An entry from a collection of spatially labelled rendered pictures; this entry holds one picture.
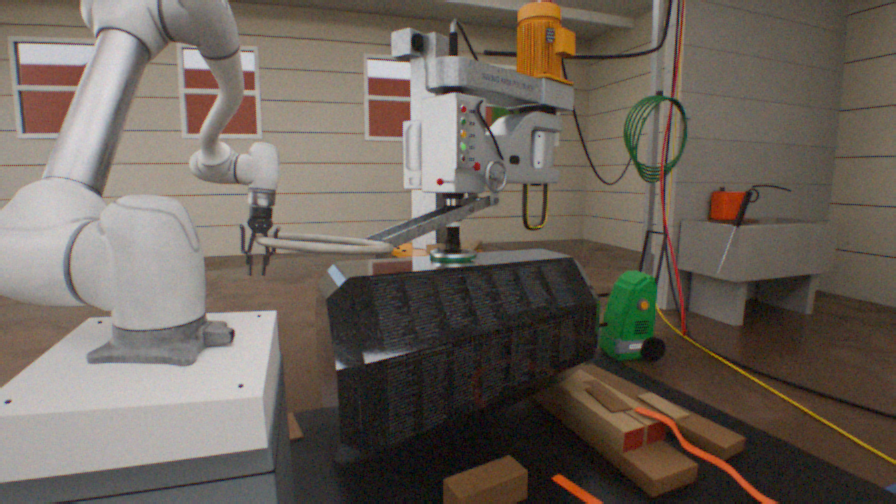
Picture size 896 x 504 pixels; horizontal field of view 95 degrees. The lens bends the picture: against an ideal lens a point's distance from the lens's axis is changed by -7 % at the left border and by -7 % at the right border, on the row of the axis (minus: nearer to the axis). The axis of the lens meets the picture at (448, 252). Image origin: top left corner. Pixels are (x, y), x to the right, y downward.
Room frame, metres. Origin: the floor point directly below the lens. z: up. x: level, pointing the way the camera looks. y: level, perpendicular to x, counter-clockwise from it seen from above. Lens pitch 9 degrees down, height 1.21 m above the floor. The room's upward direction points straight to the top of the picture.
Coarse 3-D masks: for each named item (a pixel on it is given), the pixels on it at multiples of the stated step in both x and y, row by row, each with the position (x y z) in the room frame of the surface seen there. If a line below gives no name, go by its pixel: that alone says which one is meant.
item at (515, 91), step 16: (432, 64) 1.94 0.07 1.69; (448, 64) 1.91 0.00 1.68; (464, 64) 1.93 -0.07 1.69; (480, 64) 2.00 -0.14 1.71; (432, 80) 1.94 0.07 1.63; (448, 80) 1.91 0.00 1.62; (464, 80) 1.93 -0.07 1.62; (480, 80) 2.00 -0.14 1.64; (496, 80) 2.07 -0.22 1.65; (512, 80) 2.16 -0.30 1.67; (528, 80) 2.25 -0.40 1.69; (544, 80) 2.32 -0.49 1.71; (480, 96) 2.16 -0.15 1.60; (496, 96) 2.16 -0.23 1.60; (512, 96) 2.17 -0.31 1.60; (528, 96) 2.25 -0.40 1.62; (544, 96) 2.32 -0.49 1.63; (560, 96) 2.43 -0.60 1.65; (544, 112) 2.40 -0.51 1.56
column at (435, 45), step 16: (432, 48) 2.66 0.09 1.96; (448, 48) 2.75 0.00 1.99; (416, 64) 2.73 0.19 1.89; (416, 80) 2.73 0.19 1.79; (416, 96) 2.73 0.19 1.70; (432, 96) 2.66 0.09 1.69; (416, 112) 2.73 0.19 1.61; (416, 192) 2.73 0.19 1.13; (416, 208) 2.73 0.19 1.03; (432, 208) 2.66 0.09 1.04; (416, 240) 2.73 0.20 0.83; (432, 240) 2.66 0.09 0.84
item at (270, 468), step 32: (288, 448) 0.94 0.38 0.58; (32, 480) 0.53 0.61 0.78; (64, 480) 0.54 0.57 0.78; (96, 480) 0.55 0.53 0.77; (128, 480) 0.57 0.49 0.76; (160, 480) 0.58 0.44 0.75; (192, 480) 0.59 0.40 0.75; (224, 480) 0.61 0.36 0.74; (256, 480) 0.62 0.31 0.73; (288, 480) 0.86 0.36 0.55
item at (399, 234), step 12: (468, 204) 2.02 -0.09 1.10; (480, 204) 2.08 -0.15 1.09; (420, 216) 1.96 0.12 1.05; (432, 216) 2.01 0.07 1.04; (444, 216) 1.91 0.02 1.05; (456, 216) 1.97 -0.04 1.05; (396, 228) 1.87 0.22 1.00; (408, 228) 1.91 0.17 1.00; (420, 228) 1.82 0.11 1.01; (432, 228) 1.86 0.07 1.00; (384, 240) 1.69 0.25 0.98; (396, 240) 1.73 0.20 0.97; (408, 240) 1.77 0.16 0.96
